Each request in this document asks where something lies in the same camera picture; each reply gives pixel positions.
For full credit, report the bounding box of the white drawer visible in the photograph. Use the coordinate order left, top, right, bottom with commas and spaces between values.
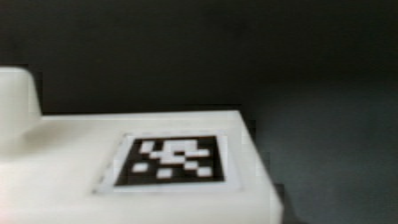
0, 67, 283, 224

